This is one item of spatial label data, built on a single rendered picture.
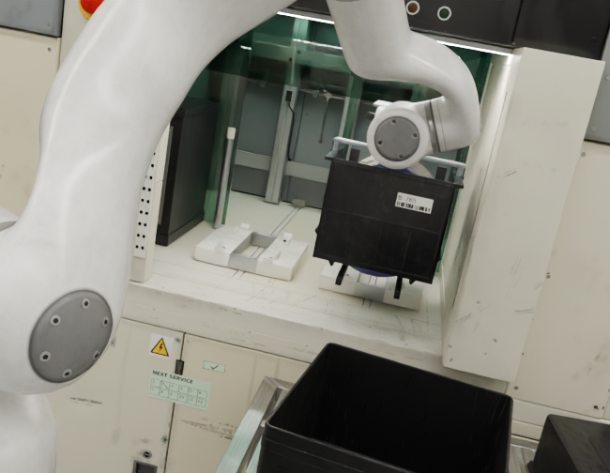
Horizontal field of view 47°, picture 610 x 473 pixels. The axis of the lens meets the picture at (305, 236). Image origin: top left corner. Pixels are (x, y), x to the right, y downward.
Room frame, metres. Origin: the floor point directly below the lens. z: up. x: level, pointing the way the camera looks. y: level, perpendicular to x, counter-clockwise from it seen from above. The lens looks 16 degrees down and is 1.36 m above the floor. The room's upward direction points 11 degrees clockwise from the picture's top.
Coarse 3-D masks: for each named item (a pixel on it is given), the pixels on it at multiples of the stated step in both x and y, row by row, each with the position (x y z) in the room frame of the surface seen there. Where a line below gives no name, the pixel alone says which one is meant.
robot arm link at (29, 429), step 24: (0, 216) 0.52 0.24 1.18; (0, 408) 0.51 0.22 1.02; (24, 408) 0.53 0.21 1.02; (48, 408) 0.55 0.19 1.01; (0, 432) 0.49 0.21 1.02; (24, 432) 0.50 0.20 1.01; (48, 432) 0.52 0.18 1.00; (0, 456) 0.48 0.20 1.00; (24, 456) 0.49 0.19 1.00; (48, 456) 0.52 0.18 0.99
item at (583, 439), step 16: (560, 416) 1.02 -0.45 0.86; (544, 432) 1.01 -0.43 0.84; (560, 432) 0.97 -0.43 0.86; (576, 432) 0.98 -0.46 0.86; (592, 432) 0.99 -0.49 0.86; (608, 432) 1.00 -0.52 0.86; (544, 448) 0.99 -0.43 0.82; (560, 448) 0.94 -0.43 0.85; (576, 448) 0.93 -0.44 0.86; (592, 448) 0.94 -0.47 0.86; (608, 448) 0.95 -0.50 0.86; (528, 464) 1.03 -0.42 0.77; (544, 464) 0.97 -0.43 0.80; (560, 464) 0.92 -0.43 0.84; (576, 464) 0.89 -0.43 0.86; (592, 464) 0.89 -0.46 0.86; (608, 464) 0.90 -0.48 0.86
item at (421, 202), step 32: (352, 160) 1.38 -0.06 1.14; (448, 160) 1.25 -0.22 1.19; (352, 192) 1.18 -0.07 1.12; (384, 192) 1.17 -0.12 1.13; (416, 192) 1.16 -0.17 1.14; (448, 192) 1.16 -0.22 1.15; (320, 224) 1.18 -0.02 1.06; (352, 224) 1.18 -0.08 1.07; (384, 224) 1.17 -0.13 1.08; (416, 224) 1.16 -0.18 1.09; (320, 256) 1.18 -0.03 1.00; (352, 256) 1.18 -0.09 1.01; (384, 256) 1.17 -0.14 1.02; (416, 256) 1.16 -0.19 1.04
